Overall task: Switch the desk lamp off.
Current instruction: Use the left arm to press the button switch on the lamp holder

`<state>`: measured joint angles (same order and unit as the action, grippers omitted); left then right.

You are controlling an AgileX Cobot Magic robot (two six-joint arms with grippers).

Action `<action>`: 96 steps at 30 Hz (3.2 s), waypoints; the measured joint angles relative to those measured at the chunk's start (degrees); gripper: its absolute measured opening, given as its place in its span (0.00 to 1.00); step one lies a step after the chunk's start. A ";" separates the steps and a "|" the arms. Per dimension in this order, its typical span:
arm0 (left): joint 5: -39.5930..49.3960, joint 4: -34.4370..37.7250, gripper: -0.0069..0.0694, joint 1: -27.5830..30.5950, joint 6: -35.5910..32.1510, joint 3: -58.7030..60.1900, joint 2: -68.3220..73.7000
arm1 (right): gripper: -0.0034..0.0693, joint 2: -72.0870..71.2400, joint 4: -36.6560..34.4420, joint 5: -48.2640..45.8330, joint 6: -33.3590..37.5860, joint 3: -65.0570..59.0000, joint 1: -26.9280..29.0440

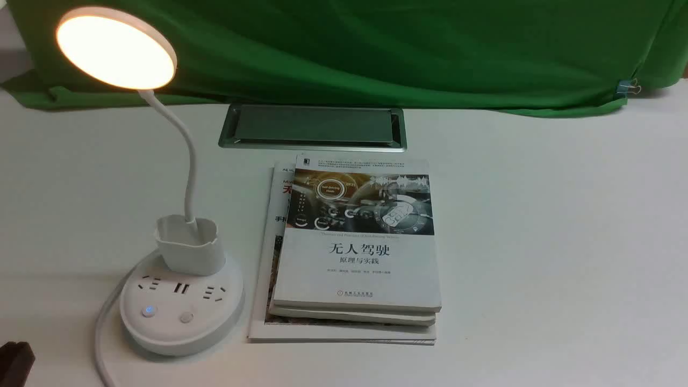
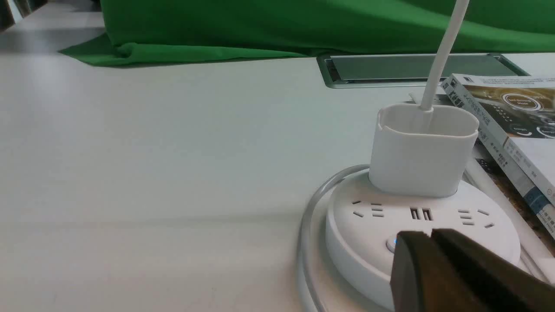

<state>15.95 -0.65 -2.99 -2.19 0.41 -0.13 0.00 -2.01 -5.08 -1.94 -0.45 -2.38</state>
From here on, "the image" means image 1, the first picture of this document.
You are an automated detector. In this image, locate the top white autonomous driving book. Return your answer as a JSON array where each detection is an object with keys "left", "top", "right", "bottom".
[{"left": 273, "top": 154, "right": 442, "bottom": 313}]

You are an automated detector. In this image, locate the middle white book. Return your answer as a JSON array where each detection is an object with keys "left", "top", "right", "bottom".
[{"left": 266, "top": 299, "right": 437, "bottom": 327}]

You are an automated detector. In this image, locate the white lamp power cable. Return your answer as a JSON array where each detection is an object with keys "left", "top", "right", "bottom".
[{"left": 95, "top": 279, "right": 130, "bottom": 387}]

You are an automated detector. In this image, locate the green backdrop cloth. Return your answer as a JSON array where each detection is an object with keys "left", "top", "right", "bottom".
[{"left": 2, "top": 1, "right": 687, "bottom": 118}]

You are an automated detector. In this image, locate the white desk lamp with sockets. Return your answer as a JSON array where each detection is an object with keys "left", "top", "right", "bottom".
[{"left": 55, "top": 6, "right": 244, "bottom": 359}]

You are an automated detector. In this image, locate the silver desk cable hatch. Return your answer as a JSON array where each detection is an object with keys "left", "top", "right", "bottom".
[{"left": 217, "top": 103, "right": 408, "bottom": 153}]

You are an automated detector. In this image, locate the blue binder clip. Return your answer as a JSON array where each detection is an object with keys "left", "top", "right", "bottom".
[{"left": 614, "top": 78, "right": 643, "bottom": 99}]

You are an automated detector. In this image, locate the bottom large thin book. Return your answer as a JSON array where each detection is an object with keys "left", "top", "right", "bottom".
[{"left": 248, "top": 162, "right": 436, "bottom": 346}]

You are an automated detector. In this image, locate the dark brown object at corner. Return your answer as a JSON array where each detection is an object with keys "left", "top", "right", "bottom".
[{"left": 1, "top": 341, "right": 36, "bottom": 386}]

